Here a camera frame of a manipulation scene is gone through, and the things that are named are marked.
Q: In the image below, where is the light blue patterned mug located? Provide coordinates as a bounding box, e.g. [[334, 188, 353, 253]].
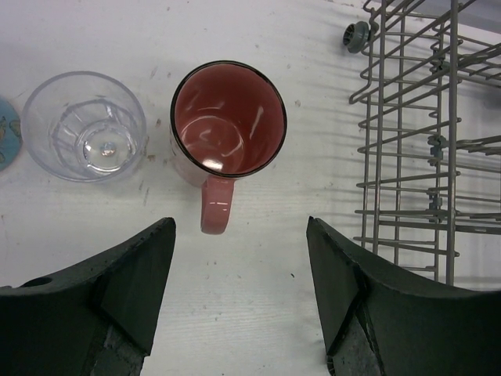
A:
[[0, 97, 23, 171]]

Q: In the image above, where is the grey wire dish rack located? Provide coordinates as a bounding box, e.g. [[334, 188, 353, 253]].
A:
[[343, 1, 500, 286]]

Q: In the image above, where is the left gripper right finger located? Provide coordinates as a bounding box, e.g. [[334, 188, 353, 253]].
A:
[[306, 218, 500, 375]]

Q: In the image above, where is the pink patterned mug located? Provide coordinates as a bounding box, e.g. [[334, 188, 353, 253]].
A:
[[170, 60, 287, 235]]

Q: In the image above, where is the clear glass tumbler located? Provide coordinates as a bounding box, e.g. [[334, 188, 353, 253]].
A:
[[20, 70, 147, 183]]

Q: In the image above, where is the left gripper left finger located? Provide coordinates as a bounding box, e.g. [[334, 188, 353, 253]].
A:
[[1, 218, 176, 375]]

